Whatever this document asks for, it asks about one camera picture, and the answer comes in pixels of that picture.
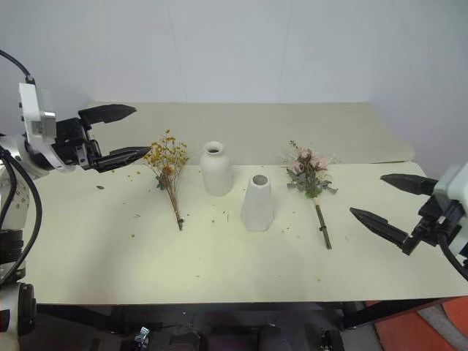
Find yellow dried flower bunch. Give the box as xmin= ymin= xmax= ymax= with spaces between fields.
xmin=142 ymin=128 xmax=192 ymax=232

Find white bottle-shaped vase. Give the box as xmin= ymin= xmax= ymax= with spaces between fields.
xmin=200 ymin=140 xmax=234 ymax=197

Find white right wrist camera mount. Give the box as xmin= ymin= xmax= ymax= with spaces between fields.
xmin=433 ymin=165 xmax=468 ymax=220

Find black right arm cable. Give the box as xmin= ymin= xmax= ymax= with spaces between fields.
xmin=437 ymin=233 xmax=468 ymax=282

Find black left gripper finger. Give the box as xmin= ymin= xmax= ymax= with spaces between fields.
xmin=94 ymin=146 xmax=153 ymax=174
xmin=78 ymin=104 xmax=137 ymax=129

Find white tapered vase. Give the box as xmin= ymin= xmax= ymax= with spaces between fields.
xmin=239 ymin=174 xmax=275 ymax=233

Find large flat cream table cover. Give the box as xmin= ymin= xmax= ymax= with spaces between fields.
xmin=20 ymin=160 xmax=462 ymax=305

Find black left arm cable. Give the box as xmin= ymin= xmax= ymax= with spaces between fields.
xmin=0 ymin=49 xmax=43 ymax=284

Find dark rounded shape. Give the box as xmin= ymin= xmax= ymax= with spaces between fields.
xmin=168 ymin=331 xmax=203 ymax=351

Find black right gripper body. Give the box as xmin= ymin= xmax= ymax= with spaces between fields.
xmin=414 ymin=195 xmax=467 ymax=247

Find orange floor mat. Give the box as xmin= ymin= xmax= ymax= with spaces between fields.
xmin=363 ymin=298 xmax=468 ymax=351

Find grey floor mat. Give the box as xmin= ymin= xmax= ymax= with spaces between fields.
xmin=416 ymin=304 xmax=468 ymax=351

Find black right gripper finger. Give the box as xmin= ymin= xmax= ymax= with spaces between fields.
xmin=350 ymin=207 xmax=418 ymax=256
xmin=380 ymin=173 xmax=440 ymax=197

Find pink rose bouquet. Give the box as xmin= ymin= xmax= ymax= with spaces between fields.
xmin=280 ymin=139 xmax=343 ymax=251

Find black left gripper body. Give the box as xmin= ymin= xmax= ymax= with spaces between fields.
xmin=50 ymin=117 xmax=102 ymax=170

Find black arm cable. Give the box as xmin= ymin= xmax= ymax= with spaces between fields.
xmin=0 ymin=49 xmax=43 ymax=284
xmin=437 ymin=233 xmax=468 ymax=282

